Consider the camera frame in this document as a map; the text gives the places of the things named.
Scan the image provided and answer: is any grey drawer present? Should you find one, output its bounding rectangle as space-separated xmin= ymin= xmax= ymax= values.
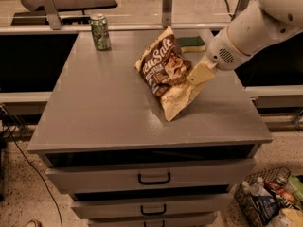
xmin=71 ymin=193 xmax=233 ymax=219
xmin=88 ymin=212 xmax=217 ymax=227
xmin=46 ymin=158 xmax=256 ymax=193

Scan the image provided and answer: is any brown sea salt chip bag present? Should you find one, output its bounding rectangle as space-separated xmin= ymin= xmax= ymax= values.
xmin=135 ymin=27 xmax=205 ymax=121

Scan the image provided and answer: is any blue snack bag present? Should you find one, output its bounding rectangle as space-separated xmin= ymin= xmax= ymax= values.
xmin=252 ymin=196 xmax=280 ymax=224

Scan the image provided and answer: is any black floor cable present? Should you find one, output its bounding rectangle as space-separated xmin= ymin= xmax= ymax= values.
xmin=0 ymin=123 xmax=64 ymax=227

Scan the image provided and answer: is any top grey drawer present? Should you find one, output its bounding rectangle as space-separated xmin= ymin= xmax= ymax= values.
xmin=46 ymin=158 xmax=256 ymax=193

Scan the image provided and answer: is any left metal bracket post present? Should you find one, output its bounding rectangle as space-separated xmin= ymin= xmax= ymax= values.
xmin=42 ymin=0 xmax=62 ymax=30

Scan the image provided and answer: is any red snack package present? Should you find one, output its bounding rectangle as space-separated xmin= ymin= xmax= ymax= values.
xmin=264 ymin=180 xmax=295 ymax=204

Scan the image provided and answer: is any clear plastic water bottle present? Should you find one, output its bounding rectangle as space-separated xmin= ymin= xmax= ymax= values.
xmin=250 ymin=177 xmax=270 ymax=196

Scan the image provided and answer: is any grey drawer cabinet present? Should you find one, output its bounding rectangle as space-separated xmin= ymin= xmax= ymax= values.
xmin=26 ymin=28 xmax=274 ymax=227

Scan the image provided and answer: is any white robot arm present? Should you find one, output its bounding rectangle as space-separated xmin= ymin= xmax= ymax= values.
xmin=187 ymin=0 xmax=303 ymax=85

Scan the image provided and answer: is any green and yellow sponge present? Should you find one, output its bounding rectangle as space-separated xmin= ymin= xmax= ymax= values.
xmin=176 ymin=36 xmax=205 ymax=53

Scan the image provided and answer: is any middle grey drawer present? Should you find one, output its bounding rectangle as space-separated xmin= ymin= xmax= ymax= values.
xmin=71 ymin=193 xmax=233 ymax=219

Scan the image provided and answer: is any bottom grey drawer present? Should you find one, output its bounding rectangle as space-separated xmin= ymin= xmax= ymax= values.
xmin=88 ymin=212 xmax=217 ymax=227

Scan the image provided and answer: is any middle metal bracket post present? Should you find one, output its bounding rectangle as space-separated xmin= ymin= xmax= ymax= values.
xmin=162 ymin=0 xmax=173 ymax=27

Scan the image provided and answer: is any wire mesh basket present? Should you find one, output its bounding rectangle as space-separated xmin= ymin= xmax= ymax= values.
xmin=234 ymin=166 xmax=292 ymax=227

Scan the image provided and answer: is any green soda can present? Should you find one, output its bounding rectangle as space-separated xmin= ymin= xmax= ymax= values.
xmin=90 ymin=14 xmax=111 ymax=50

